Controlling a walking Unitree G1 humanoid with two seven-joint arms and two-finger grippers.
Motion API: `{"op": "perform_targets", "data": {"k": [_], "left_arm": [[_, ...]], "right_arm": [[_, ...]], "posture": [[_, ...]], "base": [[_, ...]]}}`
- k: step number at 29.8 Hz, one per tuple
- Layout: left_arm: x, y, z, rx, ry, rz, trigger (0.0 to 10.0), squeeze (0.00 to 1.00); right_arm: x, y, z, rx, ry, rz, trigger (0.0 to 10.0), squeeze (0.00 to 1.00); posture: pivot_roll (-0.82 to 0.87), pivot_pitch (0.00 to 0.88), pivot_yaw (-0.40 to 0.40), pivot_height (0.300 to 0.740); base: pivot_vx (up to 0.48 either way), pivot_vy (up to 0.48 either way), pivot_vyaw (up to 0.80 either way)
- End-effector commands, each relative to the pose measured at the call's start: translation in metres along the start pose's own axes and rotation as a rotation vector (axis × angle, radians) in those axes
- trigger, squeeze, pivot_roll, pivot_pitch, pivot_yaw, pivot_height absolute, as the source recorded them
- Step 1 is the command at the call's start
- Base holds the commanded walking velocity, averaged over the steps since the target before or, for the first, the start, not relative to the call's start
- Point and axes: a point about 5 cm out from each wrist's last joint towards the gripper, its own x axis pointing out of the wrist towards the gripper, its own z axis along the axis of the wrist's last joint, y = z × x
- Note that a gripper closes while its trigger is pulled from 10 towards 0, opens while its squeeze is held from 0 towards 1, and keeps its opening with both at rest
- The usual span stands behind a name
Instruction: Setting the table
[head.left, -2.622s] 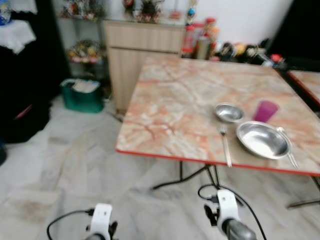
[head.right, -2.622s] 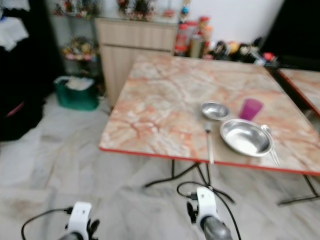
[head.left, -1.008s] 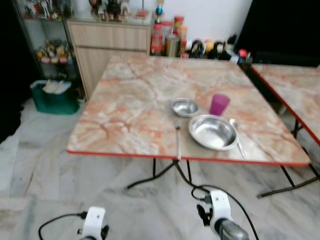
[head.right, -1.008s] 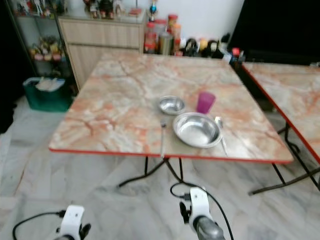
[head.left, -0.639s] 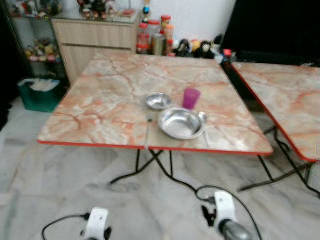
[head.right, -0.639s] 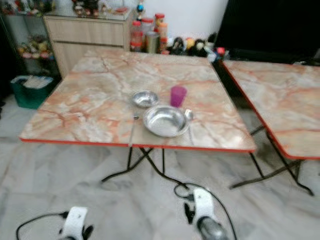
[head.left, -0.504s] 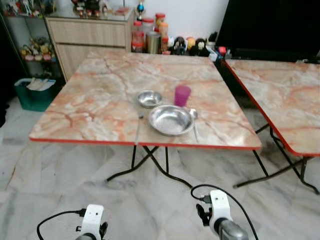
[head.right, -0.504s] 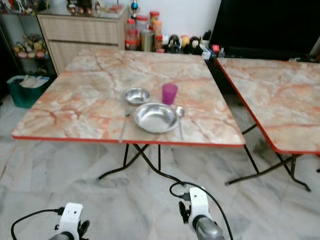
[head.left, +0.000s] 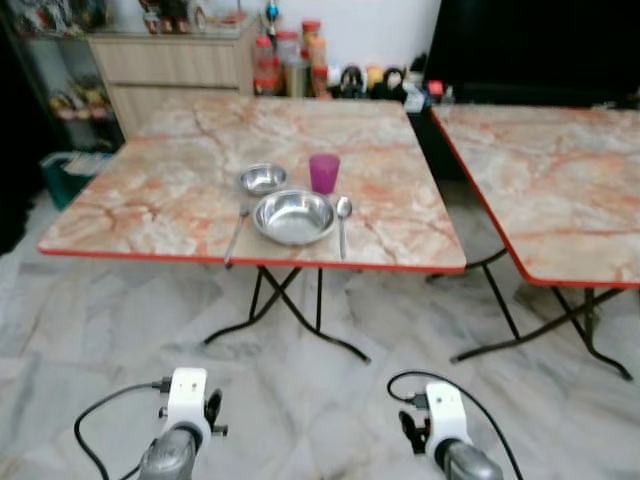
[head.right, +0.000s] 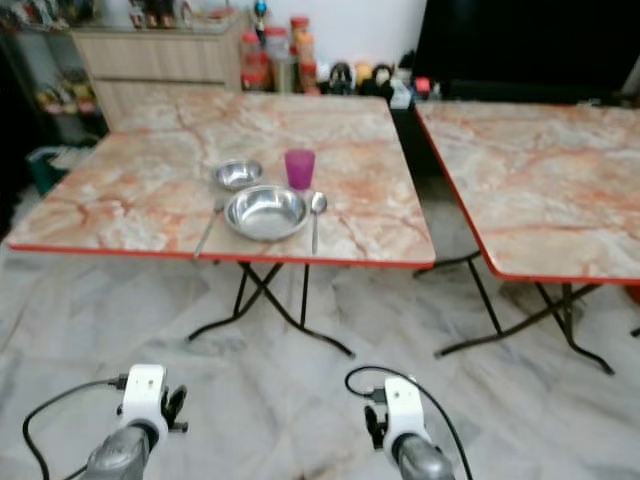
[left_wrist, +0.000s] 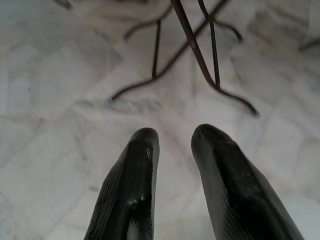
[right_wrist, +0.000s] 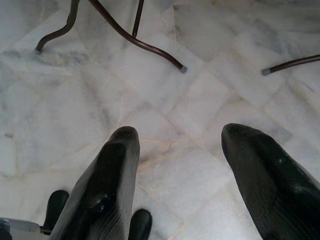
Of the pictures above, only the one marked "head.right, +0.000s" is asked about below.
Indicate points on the black television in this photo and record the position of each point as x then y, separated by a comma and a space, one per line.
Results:
530, 40

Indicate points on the steel fork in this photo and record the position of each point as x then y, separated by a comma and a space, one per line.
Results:
208, 232

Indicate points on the small steel bowl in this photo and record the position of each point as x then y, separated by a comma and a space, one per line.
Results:
238, 175

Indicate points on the small black figurine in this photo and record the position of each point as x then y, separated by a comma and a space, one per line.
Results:
340, 80
382, 82

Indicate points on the blue round ornament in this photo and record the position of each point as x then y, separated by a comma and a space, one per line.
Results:
260, 12

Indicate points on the steel spoon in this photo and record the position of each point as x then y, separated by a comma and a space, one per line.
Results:
318, 202

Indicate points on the small white box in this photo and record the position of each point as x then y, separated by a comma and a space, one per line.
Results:
402, 96

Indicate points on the marble-top folding table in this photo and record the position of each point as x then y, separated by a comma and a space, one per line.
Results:
150, 180
540, 180

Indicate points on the steel canister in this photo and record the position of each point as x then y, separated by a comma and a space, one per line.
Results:
280, 74

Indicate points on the green storage crate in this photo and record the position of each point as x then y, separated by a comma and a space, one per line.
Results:
55, 168

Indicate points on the clear red-lid jar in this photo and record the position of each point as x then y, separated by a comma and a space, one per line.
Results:
252, 64

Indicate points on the black display shelf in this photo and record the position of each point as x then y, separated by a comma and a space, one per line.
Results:
50, 75

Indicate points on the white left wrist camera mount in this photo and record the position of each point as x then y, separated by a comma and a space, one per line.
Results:
144, 398

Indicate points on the small yellow figurine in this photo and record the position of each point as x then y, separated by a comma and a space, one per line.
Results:
362, 77

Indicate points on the large steel bowl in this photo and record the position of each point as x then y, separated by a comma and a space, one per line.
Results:
266, 213

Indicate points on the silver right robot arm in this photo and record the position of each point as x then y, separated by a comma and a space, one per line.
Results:
422, 462

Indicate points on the tall orange red-lid jar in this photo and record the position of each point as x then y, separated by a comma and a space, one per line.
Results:
300, 38

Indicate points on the purple plastic cup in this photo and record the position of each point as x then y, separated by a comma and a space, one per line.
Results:
299, 170

